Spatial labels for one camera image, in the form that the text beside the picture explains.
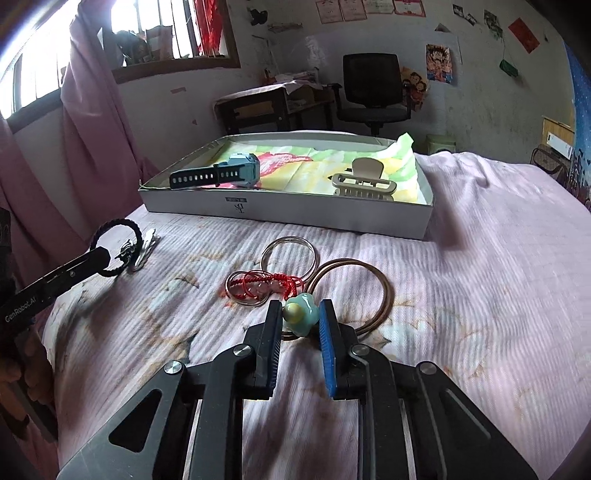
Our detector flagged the black office chair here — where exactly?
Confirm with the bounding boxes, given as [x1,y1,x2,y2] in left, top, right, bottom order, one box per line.
[331,53,412,137]

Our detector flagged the green flower hair tie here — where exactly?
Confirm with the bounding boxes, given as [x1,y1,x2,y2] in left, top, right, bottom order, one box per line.
[281,292,324,338]

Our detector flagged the window with bars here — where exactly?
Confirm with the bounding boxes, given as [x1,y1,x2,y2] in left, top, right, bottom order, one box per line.
[1,1,240,132]

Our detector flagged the red hanging decoration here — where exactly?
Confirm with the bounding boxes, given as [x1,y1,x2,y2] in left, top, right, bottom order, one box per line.
[193,0,223,57]

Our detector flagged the blue fabric wardrobe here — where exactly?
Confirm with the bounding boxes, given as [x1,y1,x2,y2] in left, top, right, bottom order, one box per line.
[565,46,591,210]

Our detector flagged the white shallow cardboard box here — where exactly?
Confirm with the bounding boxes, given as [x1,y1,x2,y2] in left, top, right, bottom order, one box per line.
[139,130,434,240]

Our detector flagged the red string bracelet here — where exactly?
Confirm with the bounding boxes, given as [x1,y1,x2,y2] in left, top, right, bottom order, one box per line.
[224,269,307,308]

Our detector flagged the blue smart watch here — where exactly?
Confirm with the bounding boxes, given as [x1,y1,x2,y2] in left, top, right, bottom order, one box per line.
[168,153,260,189]

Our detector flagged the dark wooden desk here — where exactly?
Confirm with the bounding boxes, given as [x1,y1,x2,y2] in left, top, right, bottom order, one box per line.
[214,80,335,135]

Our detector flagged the wall certificates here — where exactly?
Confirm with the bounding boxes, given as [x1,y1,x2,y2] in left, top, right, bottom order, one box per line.
[315,0,426,24]

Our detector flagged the cartoon wall poster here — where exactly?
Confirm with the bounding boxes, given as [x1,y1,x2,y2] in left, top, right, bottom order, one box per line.
[426,44,453,84]

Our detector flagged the green wall tag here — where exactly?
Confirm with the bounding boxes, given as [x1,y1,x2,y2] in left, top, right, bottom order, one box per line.
[499,59,519,78]

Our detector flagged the beige hair claw clip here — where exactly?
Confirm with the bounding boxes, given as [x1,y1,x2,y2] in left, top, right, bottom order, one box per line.
[331,157,397,201]

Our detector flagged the green stool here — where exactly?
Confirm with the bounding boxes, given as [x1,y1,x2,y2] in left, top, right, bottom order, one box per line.
[426,134,457,155]

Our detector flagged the pink curtain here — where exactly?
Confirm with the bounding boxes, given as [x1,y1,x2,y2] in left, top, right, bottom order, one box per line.
[1,1,158,284]

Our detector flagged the black braided bracelet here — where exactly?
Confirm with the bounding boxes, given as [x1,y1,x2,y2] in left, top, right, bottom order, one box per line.
[88,218,144,279]

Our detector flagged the brown thin bangle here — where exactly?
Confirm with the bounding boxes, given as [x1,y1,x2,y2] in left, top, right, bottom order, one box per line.
[304,258,394,338]

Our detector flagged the silver bangle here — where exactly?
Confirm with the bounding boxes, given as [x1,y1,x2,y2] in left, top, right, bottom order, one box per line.
[260,236,321,282]

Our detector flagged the red paper on wall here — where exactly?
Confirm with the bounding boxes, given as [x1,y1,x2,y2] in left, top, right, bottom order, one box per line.
[509,18,540,54]

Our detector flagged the left hand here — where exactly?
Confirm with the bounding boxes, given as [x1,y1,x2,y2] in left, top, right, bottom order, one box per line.
[1,330,54,421]

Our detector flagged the colourful paper box liner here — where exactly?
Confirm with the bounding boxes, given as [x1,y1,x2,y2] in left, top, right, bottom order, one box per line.
[209,133,427,204]

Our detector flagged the silver hair clip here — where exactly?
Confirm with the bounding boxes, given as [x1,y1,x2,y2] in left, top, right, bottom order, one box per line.
[128,228,160,273]

